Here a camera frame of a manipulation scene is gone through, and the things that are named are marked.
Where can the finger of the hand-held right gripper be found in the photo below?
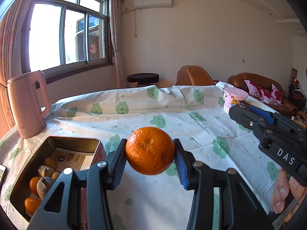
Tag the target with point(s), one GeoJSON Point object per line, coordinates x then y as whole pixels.
{"type": "Point", "coordinates": [244, 118]}
{"type": "Point", "coordinates": [262, 115]}

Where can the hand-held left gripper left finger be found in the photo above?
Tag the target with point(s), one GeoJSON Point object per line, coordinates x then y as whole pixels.
{"type": "Point", "coordinates": [119, 172]}

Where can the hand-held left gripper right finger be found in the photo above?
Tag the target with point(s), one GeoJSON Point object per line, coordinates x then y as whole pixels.
{"type": "Point", "coordinates": [181, 172]}

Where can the dark round snack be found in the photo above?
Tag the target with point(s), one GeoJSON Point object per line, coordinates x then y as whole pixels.
{"type": "Point", "coordinates": [243, 105]}

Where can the bumpy orange mandarin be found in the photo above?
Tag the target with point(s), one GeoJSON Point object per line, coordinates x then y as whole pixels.
{"type": "Point", "coordinates": [150, 151]}

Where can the pink metal tin box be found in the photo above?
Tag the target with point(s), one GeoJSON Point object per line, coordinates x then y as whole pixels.
{"type": "Point", "coordinates": [72, 143]}

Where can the purple brown fig fruit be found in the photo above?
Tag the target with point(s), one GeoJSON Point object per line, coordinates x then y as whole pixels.
{"type": "Point", "coordinates": [45, 188]}

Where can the small smooth orange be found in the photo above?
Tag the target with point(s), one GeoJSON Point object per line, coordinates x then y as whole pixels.
{"type": "Point", "coordinates": [31, 205]}

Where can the person's right hand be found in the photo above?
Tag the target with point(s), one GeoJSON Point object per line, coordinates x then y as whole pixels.
{"type": "Point", "coordinates": [281, 189]}

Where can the pink floral cushion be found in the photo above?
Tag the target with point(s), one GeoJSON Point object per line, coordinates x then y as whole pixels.
{"type": "Point", "coordinates": [277, 94]}
{"type": "Point", "coordinates": [265, 95]}
{"type": "Point", "coordinates": [251, 86]}

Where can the pink cartoon cup with lid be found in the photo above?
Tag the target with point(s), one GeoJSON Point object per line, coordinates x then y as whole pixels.
{"type": "Point", "coordinates": [231, 99]}

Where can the brown leather sofa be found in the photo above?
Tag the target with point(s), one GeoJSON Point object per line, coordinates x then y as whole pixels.
{"type": "Point", "coordinates": [239, 80]}

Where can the dark display shelf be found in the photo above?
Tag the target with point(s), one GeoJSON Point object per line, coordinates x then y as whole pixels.
{"type": "Point", "coordinates": [296, 95]}

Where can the printed paper leaflet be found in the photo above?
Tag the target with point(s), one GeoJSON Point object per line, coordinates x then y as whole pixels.
{"type": "Point", "coordinates": [74, 159]}

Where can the white tablecloth with green clouds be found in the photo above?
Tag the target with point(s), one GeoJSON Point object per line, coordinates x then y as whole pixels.
{"type": "Point", "coordinates": [144, 110]}

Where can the brown leather armchair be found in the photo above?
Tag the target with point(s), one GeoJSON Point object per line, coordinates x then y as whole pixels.
{"type": "Point", "coordinates": [191, 75]}

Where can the black round stool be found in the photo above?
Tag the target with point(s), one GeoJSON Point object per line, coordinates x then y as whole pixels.
{"type": "Point", "coordinates": [142, 77]}

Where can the pink electric kettle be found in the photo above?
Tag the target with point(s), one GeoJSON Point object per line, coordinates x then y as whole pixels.
{"type": "Point", "coordinates": [24, 105]}

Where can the black smartphone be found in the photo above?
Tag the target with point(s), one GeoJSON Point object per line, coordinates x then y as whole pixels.
{"type": "Point", "coordinates": [2, 173]}

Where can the pale window sticker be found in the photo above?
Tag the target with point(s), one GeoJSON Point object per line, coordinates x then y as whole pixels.
{"type": "Point", "coordinates": [93, 48]}

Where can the beige tied curtain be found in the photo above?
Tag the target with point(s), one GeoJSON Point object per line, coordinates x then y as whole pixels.
{"type": "Point", "coordinates": [117, 40]}

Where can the air conditioner pipe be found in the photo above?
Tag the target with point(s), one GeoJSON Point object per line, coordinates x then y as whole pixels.
{"type": "Point", "coordinates": [135, 24]}

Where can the white air conditioner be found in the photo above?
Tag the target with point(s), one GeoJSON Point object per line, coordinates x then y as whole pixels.
{"type": "Point", "coordinates": [153, 1]}

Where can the sliding glass window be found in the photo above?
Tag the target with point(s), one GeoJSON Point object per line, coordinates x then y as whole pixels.
{"type": "Point", "coordinates": [48, 36]}

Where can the peach patterned curtain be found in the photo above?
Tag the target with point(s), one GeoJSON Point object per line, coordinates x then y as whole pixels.
{"type": "Point", "coordinates": [9, 52]}

